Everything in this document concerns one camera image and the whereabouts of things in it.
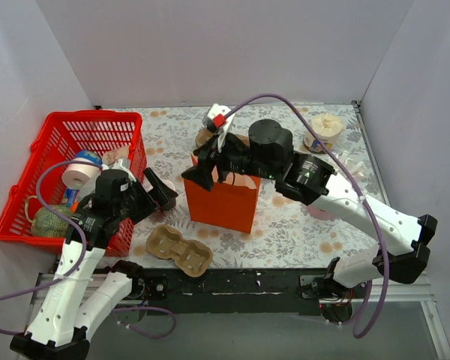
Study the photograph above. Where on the beige patterned cup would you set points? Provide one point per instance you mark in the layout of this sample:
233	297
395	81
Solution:
111	156

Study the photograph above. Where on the pink straw holder cup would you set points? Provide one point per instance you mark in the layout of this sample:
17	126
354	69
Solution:
320	214

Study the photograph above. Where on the red plastic basket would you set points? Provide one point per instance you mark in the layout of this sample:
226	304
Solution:
83	135

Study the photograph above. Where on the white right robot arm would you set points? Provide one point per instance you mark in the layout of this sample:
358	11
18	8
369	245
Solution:
401	253

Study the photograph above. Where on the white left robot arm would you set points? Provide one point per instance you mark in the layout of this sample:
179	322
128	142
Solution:
66	322

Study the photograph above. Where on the brown cardboard cup carrier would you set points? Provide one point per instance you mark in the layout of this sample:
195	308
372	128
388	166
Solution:
204	135

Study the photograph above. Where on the orange paper bag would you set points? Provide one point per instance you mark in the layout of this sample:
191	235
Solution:
231	205

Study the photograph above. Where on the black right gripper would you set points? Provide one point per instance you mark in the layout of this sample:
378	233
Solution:
211	160

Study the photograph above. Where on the floral table mat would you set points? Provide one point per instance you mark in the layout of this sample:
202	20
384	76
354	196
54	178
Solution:
284	234

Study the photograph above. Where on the wrapped toilet paper roll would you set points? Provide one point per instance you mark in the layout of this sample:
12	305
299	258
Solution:
328	128

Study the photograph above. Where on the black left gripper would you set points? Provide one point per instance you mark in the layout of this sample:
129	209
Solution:
146	196

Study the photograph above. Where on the black paper coffee cup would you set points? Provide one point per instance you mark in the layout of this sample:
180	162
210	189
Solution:
168	183

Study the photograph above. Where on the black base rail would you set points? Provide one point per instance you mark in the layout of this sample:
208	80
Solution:
228	290

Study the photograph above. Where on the white tape roll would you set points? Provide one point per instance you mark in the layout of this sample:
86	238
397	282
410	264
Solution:
77	175

